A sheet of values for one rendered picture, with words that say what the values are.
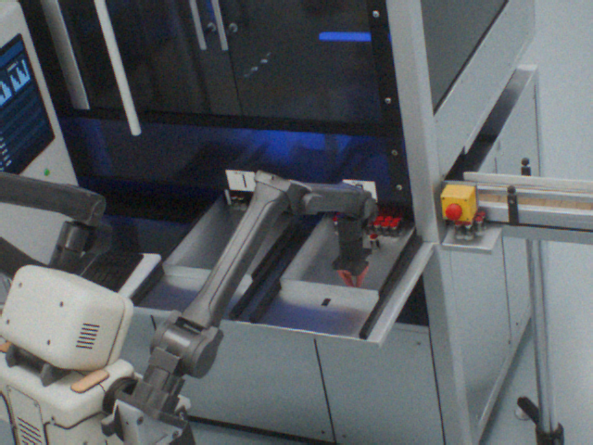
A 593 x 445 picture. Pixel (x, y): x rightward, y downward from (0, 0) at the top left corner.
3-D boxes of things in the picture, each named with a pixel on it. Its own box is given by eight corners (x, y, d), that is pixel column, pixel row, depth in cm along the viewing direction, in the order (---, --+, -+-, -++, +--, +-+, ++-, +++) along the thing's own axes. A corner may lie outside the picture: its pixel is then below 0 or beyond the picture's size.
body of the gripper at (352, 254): (372, 255, 274) (371, 227, 271) (357, 274, 266) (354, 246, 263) (347, 252, 277) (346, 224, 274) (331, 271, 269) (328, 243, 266)
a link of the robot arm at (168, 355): (144, 370, 207) (168, 381, 205) (169, 318, 209) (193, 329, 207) (163, 377, 216) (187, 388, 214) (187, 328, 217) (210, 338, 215)
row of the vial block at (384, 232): (336, 230, 301) (334, 216, 298) (400, 236, 293) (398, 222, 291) (334, 235, 299) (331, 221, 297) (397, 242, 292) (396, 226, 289)
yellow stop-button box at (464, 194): (451, 204, 288) (448, 179, 284) (479, 206, 285) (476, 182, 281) (442, 220, 282) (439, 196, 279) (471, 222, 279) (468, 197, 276)
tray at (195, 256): (223, 204, 322) (220, 194, 321) (306, 212, 311) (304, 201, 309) (165, 274, 298) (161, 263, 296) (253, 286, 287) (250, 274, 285)
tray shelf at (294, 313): (209, 209, 326) (208, 203, 325) (444, 232, 296) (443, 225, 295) (123, 311, 291) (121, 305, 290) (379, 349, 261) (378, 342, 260)
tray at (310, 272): (333, 215, 308) (331, 204, 306) (424, 223, 297) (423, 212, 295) (282, 289, 283) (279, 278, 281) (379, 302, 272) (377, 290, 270)
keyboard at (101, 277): (101, 254, 326) (99, 247, 324) (145, 257, 320) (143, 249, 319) (29, 344, 295) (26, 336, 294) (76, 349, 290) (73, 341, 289)
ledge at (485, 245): (459, 220, 299) (458, 213, 298) (507, 223, 294) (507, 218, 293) (442, 249, 289) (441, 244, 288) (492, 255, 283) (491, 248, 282)
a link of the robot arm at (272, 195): (259, 150, 222) (304, 167, 218) (275, 182, 234) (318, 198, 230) (144, 349, 209) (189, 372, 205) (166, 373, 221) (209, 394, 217)
